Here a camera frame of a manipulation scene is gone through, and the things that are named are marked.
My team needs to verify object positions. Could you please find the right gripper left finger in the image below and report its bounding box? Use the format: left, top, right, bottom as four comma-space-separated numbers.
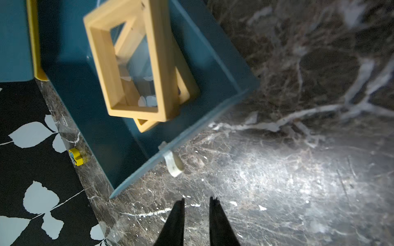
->
154, 198, 185, 246

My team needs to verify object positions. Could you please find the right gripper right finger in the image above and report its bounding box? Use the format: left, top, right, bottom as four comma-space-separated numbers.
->
209, 197, 240, 246

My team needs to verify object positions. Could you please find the teal bottom drawer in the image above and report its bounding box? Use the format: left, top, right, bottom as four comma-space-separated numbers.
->
38, 1, 259, 197

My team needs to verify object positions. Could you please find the yellow brooch box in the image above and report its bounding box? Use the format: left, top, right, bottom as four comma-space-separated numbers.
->
107, 14, 200, 132
83, 1, 180, 122

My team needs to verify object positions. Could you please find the teal drawer cabinet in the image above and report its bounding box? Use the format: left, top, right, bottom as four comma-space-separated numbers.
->
1, 0, 48, 83

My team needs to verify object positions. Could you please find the small yellow blue toy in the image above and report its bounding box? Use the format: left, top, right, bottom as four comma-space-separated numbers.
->
68, 148, 84, 166

